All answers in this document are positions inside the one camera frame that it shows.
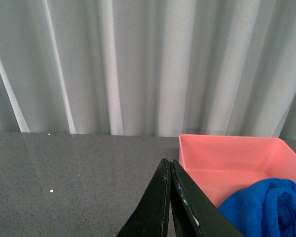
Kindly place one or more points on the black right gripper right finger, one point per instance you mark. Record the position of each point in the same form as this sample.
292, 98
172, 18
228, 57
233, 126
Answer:
194, 215

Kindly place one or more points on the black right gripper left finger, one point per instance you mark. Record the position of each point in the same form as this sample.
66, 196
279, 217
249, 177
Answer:
151, 216

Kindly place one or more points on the blue microfiber cloth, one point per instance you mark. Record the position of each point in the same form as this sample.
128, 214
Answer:
266, 208

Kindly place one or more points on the pink plastic bin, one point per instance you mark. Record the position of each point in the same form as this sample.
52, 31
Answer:
222, 165

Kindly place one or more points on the white pleated curtain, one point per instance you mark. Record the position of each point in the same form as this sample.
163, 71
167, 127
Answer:
149, 67

